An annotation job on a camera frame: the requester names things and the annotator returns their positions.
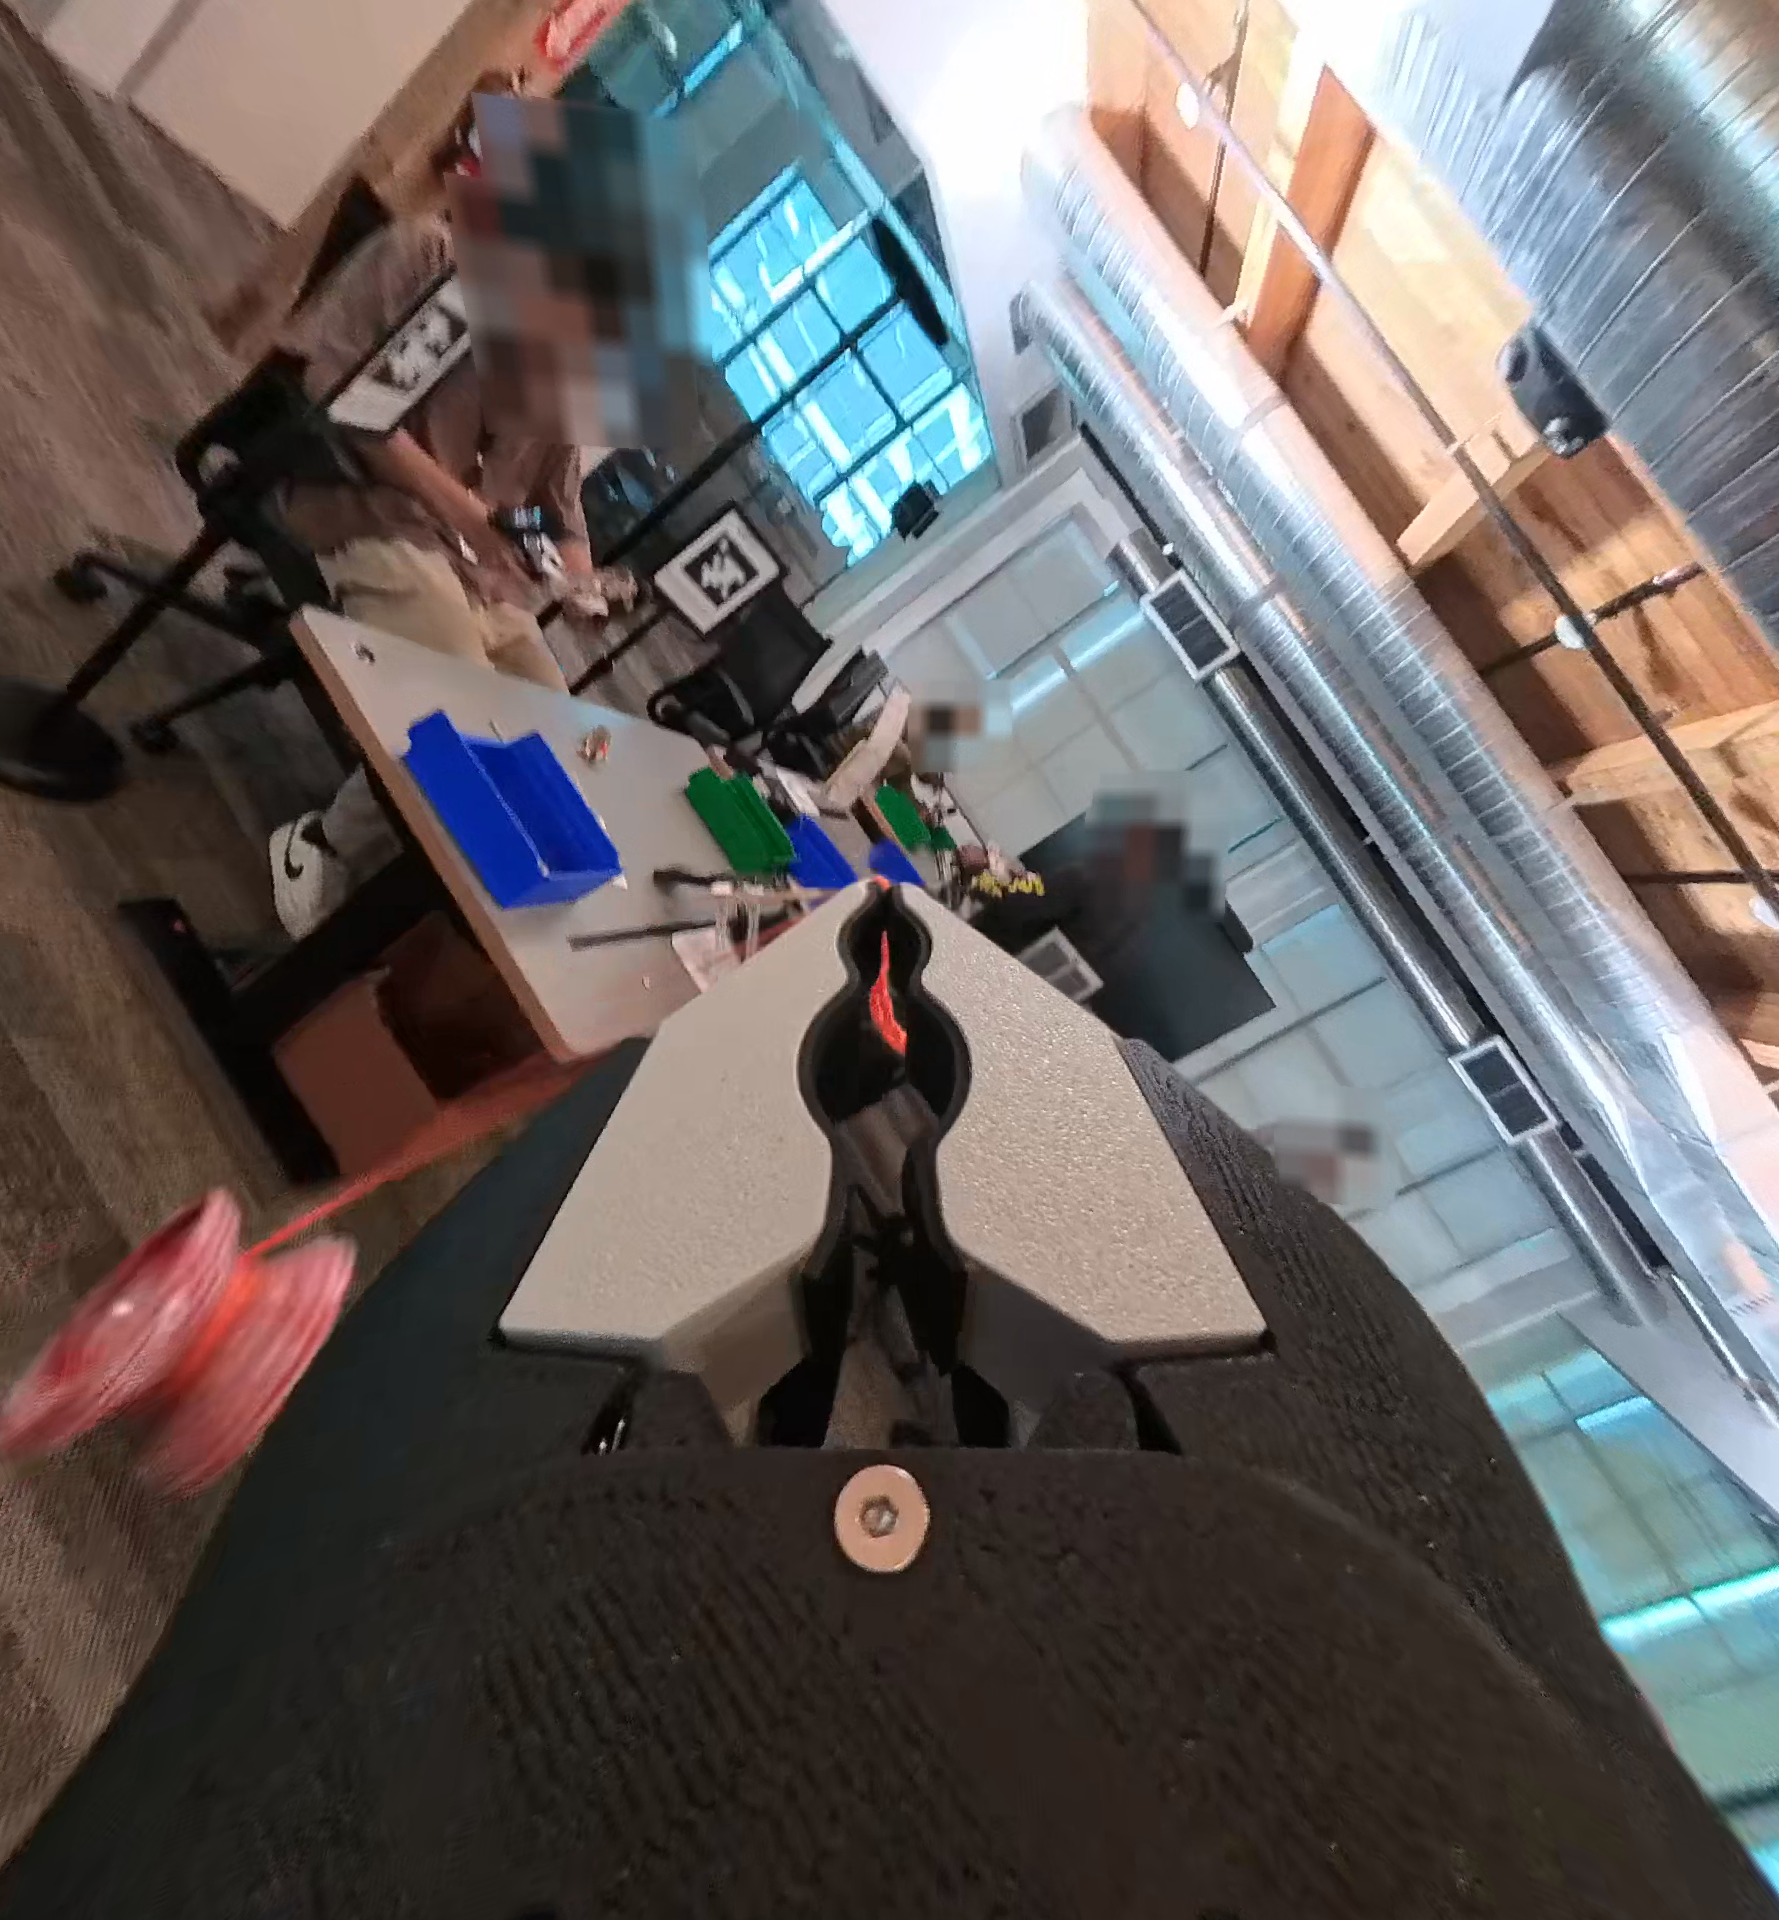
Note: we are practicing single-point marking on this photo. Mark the red white yo-yo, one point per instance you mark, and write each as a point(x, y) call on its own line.
point(170, 1350)

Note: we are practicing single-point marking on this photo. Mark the black wall screen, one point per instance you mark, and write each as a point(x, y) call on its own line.
point(1189, 990)

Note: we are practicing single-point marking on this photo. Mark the cardboard box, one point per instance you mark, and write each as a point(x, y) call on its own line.
point(395, 1066)

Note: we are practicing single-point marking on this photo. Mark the wooden post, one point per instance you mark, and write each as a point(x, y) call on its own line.
point(411, 136)

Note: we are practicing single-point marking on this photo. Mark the green parts bin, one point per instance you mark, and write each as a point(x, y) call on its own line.
point(741, 820)
point(897, 816)

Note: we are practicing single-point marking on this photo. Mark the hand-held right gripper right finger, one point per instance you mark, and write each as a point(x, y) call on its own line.
point(1084, 1201)

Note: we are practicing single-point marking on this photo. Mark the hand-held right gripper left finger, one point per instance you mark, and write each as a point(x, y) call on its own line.
point(681, 1201)

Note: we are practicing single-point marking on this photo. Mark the grey work table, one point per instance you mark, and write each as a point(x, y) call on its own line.
point(380, 705)

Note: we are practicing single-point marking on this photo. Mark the black stool chair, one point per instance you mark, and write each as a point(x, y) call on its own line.
point(20, 736)

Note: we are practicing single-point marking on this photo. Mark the black office chair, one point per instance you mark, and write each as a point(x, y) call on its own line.
point(770, 677)

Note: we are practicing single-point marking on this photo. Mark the small blue parts bin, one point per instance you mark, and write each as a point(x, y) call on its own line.
point(892, 865)
point(820, 852)

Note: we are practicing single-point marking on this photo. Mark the silver spiral air duct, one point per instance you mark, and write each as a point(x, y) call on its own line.
point(1370, 570)

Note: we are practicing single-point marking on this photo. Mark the black white marker sign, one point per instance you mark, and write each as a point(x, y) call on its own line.
point(404, 356)
point(720, 570)

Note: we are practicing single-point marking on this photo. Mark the large blue parts bin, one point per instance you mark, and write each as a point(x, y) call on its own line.
point(514, 816)

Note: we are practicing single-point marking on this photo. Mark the red wall sign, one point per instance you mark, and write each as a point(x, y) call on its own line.
point(585, 32)

